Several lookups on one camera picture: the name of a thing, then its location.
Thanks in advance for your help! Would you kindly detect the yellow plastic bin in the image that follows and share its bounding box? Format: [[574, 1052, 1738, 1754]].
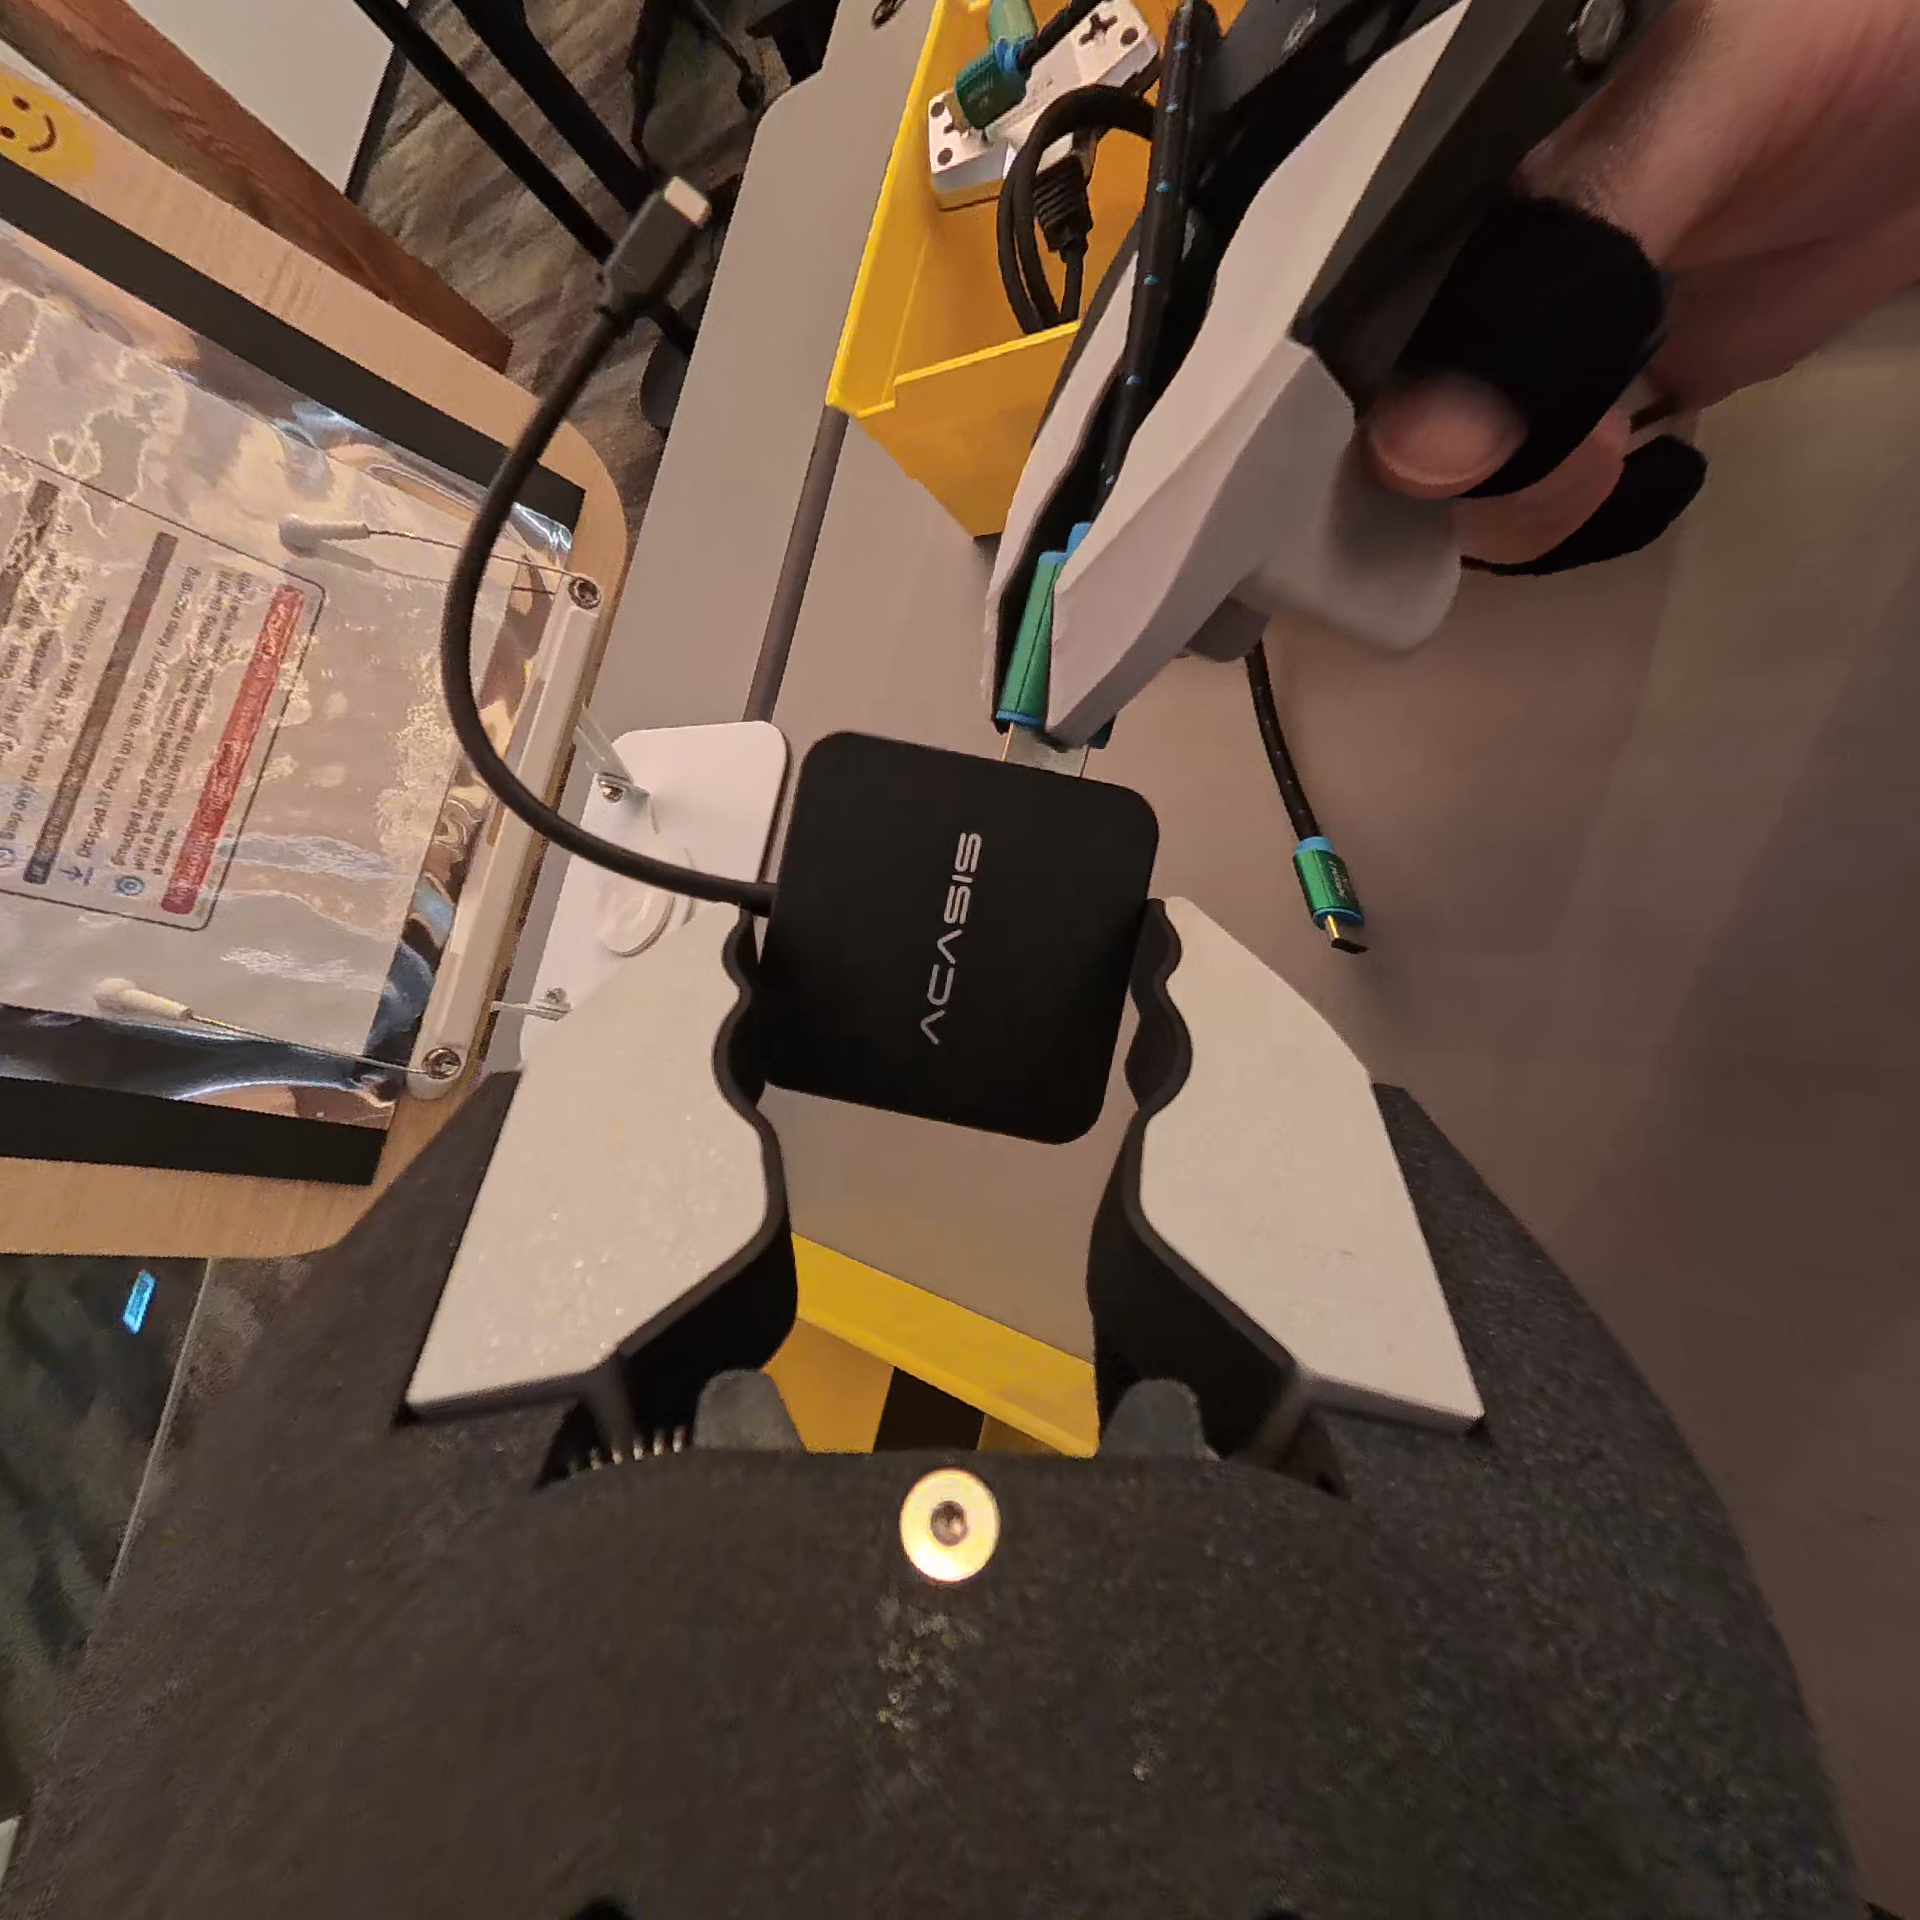
[[828, 0, 1247, 540], [773, 1235, 1109, 1462]]

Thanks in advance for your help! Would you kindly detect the person's right hand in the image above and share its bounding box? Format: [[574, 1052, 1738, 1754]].
[[1355, 0, 1920, 566]]

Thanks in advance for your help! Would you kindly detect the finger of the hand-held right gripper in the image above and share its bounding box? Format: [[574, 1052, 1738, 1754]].
[[1046, 0, 1483, 749], [979, 239, 1161, 719]]

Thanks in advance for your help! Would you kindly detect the black braided hdmi cable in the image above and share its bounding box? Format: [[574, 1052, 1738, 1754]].
[[991, 0, 1375, 966]]

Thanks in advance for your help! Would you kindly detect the yellow smiley sticker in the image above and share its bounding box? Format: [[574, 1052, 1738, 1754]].
[[0, 81, 95, 165]]

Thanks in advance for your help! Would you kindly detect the white sheet holder stand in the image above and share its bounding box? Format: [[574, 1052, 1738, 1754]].
[[405, 571, 795, 1111]]

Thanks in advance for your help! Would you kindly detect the silver bag on wooden board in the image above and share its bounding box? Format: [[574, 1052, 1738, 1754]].
[[0, 0, 629, 1263]]

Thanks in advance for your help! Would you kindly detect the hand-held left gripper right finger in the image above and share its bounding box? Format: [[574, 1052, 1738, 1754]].
[[1084, 892, 1489, 1467]]

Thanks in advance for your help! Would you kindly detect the white port fixture block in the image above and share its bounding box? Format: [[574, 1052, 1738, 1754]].
[[930, 0, 1165, 208]]

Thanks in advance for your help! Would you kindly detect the green cable plug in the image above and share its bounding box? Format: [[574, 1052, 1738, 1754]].
[[948, 0, 1038, 141]]

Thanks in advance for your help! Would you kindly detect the thin black cable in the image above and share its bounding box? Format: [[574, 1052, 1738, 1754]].
[[994, 81, 1165, 333]]

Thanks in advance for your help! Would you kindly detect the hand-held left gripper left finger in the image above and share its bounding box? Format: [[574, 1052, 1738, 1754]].
[[401, 917, 799, 1462]]

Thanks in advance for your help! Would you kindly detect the black square hub adapter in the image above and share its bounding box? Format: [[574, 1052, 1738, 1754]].
[[440, 175, 1165, 1147]]

